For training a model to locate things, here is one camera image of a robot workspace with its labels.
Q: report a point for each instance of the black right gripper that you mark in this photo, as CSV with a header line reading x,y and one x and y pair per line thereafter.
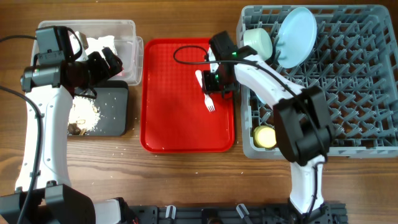
x,y
208,86

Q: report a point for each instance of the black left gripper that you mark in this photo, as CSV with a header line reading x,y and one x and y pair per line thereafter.
x,y
114,62

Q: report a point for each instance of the pink plastic fork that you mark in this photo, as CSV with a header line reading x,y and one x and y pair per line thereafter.
x,y
208,101

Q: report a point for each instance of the light blue bowl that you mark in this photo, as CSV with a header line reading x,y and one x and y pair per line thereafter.
x,y
259,99

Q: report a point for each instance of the green bowl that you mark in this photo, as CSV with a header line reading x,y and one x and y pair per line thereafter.
x,y
260,41

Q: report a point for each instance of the yellow plastic cup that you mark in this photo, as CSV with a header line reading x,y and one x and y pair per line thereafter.
x,y
264,136

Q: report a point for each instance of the light blue plate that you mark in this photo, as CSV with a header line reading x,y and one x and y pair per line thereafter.
x,y
296,37

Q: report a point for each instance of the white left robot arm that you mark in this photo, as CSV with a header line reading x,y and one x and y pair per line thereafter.
x,y
43,192

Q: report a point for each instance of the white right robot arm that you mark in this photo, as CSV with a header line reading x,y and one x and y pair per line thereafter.
x,y
302,123

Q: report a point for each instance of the black food waste tray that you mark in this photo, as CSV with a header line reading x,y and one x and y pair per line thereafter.
x,y
112,99

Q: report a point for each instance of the grey dishwasher rack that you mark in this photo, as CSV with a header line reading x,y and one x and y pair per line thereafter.
x,y
354,61

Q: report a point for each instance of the red snack wrapper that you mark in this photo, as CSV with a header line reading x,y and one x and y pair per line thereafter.
x,y
121,73

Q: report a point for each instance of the clear plastic bin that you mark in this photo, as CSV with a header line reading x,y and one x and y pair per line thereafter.
x,y
129,46

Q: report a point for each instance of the crumpled white tissue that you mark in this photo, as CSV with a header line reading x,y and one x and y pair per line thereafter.
x,y
96,45

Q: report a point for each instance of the rice and food scraps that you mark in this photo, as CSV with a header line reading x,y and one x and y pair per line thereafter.
x,y
84,116

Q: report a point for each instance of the red serving tray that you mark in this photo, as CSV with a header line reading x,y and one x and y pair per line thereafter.
x,y
174,118

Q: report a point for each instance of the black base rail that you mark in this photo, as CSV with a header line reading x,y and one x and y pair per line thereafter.
x,y
274,213

